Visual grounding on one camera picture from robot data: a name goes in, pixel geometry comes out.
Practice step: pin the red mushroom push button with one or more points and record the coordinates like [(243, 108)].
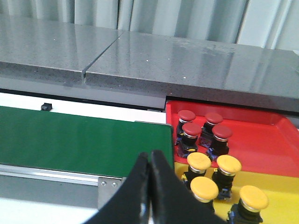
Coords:
[(219, 144), (187, 143), (206, 137), (184, 116)]

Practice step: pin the green conveyor belt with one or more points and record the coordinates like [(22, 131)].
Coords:
[(80, 144)]

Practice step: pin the red plastic tray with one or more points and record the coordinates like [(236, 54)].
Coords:
[(264, 142)]

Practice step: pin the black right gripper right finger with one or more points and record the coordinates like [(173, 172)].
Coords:
[(172, 202)]

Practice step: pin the yellow mushroom push button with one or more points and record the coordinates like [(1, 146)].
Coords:
[(198, 163), (224, 175), (247, 211), (205, 191)]

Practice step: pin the grey stone countertop shelf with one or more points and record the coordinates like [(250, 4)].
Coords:
[(90, 63)]

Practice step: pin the grey pleated curtain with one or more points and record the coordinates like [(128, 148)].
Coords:
[(270, 24)]

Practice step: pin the black sensor block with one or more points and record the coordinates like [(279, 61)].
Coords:
[(46, 107)]

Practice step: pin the steel conveyor support bracket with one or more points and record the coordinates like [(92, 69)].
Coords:
[(107, 187)]

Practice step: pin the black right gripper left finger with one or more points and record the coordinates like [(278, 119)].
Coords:
[(131, 203)]

